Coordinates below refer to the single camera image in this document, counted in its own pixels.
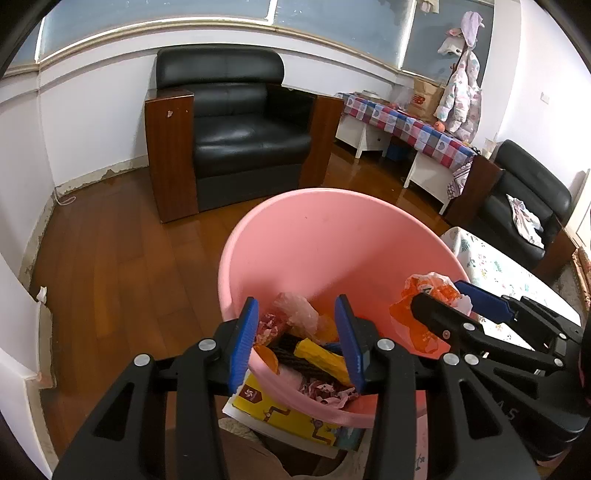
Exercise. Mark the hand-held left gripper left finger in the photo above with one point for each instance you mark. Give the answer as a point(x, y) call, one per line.
point(244, 341)

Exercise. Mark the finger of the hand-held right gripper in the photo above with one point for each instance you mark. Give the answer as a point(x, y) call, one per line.
point(485, 300)
point(438, 314)

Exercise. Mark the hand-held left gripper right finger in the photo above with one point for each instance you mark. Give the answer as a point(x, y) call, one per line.
point(347, 341)

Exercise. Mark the orange and white plastic bag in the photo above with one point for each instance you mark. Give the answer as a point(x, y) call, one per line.
point(406, 318)

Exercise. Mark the black foam net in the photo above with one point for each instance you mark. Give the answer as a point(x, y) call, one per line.
point(291, 357)

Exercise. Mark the printed paper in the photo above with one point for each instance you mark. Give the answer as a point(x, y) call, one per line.
point(323, 392)

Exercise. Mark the clear plastic bag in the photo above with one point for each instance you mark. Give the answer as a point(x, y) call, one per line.
point(298, 311)

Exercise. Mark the pink plastic bucket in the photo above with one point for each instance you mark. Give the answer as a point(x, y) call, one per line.
point(323, 240)

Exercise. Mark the yellow picture book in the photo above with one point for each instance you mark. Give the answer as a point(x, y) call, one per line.
point(286, 415)

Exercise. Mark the white printed cloth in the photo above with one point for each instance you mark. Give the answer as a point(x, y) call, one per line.
point(524, 219)

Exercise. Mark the bed with patterned bedding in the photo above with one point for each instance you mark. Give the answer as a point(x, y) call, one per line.
point(582, 263)

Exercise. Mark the white low table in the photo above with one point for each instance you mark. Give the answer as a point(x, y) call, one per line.
point(429, 177)
point(364, 138)

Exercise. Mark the black leather armchair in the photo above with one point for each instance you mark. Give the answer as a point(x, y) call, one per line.
point(240, 138)
point(521, 170)

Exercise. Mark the clear plastic cup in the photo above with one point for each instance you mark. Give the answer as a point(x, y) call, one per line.
point(490, 147)

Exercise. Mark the blue container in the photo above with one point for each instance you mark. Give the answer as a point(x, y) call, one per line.
point(397, 152)

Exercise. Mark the checked tablecloth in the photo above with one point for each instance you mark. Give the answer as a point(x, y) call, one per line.
point(406, 127)

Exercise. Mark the floral puffer jacket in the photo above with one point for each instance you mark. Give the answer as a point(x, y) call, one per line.
point(461, 101)

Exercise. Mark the brown paper bag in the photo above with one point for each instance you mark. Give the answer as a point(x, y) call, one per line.
point(425, 99)

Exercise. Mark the white plush hat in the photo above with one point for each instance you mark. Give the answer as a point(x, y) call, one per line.
point(450, 46)

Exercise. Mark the purple hat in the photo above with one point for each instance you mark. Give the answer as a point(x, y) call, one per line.
point(472, 27)

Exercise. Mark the large window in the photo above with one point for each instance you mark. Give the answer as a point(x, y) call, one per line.
point(184, 11)

